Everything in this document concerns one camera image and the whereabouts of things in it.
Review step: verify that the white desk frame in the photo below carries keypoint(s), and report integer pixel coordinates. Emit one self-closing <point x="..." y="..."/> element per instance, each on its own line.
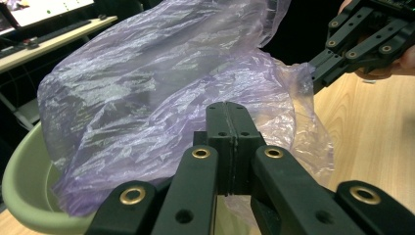
<point x="27" y="114"/>

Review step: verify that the light green plastic bin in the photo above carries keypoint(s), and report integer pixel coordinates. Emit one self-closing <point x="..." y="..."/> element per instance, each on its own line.
<point x="23" y="182"/>

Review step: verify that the purple plastic bag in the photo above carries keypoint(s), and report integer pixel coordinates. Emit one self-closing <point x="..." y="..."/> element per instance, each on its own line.
<point x="147" y="81"/>

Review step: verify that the black keyboard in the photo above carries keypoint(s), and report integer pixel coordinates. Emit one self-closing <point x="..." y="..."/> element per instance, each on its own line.
<point x="55" y="32"/>

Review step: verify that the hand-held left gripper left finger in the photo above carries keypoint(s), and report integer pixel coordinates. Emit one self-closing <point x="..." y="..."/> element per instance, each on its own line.
<point x="221" y="156"/>

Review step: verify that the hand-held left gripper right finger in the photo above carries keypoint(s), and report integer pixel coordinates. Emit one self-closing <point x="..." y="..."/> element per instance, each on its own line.
<point x="243" y="156"/>

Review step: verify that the beige side desk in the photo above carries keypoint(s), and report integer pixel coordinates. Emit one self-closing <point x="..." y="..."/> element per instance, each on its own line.
<point x="65" y="37"/>

